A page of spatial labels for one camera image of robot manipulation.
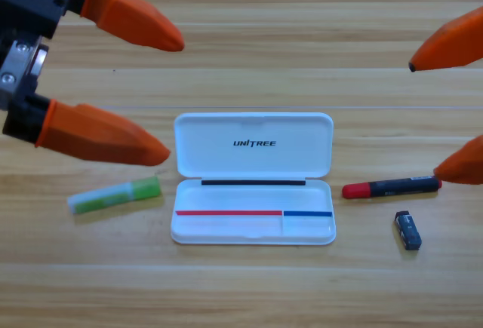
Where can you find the green and white marker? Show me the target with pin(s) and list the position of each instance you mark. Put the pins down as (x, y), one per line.
(113, 196)

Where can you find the white Unitree pencil case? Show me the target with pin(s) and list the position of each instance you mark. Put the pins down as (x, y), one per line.
(253, 200)

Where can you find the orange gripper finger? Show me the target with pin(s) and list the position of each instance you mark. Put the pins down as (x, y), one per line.
(98, 135)
(464, 166)
(128, 15)
(453, 43)

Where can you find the black eraser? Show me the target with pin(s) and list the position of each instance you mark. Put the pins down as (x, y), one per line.
(408, 230)

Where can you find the red and black marker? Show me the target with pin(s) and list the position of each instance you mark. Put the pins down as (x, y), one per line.
(388, 187)

